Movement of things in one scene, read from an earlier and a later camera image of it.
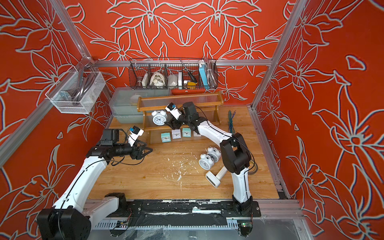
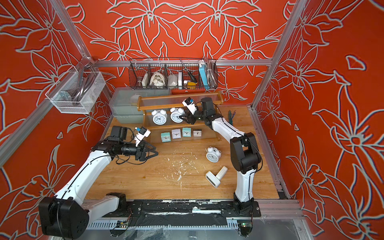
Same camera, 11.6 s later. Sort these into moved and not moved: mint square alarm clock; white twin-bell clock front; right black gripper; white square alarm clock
Moved: right black gripper
Not moved: white twin-bell clock front; white square alarm clock; mint square alarm clock
